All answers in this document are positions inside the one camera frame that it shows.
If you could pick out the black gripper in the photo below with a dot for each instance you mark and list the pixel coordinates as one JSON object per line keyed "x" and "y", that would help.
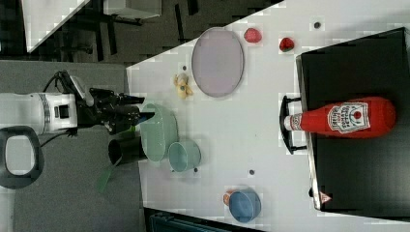
{"x": 117, "y": 112}

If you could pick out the red ketchup bottle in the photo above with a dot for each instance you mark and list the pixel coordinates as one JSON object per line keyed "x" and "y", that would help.
{"x": 360, "y": 118}

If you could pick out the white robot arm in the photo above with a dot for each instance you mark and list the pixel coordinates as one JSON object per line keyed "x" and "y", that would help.
{"x": 26, "y": 117}

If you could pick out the black toaster oven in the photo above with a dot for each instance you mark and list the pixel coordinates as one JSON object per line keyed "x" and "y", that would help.
{"x": 366, "y": 177}

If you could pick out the green oval colander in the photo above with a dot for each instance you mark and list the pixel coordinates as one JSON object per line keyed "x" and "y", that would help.
{"x": 159, "y": 132}

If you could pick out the black utensil holder cup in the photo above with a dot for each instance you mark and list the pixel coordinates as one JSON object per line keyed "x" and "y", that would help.
{"x": 126, "y": 150}

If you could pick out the peeled banana toy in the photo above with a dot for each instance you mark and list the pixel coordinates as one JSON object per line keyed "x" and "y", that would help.
{"x": 181, "y": 83}

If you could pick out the teal green mug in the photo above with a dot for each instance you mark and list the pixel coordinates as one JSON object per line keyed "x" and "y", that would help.
{"x": 184, "y": 155}

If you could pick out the green slotted spatula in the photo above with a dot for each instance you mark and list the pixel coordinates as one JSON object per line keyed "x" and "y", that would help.
{"x": 104, "y": 177}

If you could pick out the purple round plate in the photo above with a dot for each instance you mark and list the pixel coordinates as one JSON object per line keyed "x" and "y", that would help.
{"x": 217, "y": 62}

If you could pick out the orange slice toy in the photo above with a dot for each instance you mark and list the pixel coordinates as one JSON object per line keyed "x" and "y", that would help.
{"x": 226, "y": 197}

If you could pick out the pink strawberry toy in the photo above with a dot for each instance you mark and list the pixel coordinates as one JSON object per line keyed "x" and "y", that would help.
{"x": 253, "y": 36}

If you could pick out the blue cup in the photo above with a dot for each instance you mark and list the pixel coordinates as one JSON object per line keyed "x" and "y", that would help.
{"x": 244, "y": 204}

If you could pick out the red strawberry toy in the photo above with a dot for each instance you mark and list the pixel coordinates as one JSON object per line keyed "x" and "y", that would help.
{"x": 286, "y": 44}

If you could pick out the blue metal frame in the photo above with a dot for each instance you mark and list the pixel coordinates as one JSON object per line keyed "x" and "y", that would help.
{"x": 167, "y": 223}

